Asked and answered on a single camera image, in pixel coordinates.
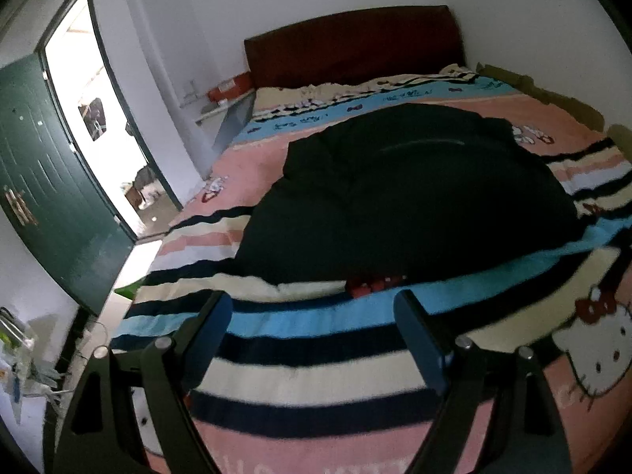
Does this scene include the orange box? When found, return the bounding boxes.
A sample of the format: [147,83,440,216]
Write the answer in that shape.
[206,73,254,102]

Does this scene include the grey bedside table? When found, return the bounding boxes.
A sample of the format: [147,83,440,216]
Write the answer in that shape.
[194,94,258,155]

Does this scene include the pile of plastic packaging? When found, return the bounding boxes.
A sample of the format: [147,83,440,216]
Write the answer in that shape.
[0,306,67,425]

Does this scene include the dark red headboard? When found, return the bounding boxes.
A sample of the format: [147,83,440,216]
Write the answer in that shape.
[243,5,466,90]

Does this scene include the green door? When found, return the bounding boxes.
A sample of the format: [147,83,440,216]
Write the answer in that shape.
[0,53,137,316]

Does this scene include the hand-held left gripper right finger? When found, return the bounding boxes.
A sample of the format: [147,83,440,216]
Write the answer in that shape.
[393,289,574,474]

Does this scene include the black jacket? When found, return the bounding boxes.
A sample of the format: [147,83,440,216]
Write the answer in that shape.
[234,103,588,297]

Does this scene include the striped cartoon printed blanket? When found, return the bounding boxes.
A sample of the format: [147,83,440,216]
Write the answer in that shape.
[111,62,632,474]

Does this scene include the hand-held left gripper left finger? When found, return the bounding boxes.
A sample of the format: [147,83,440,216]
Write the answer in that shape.
[52,290,234,474]

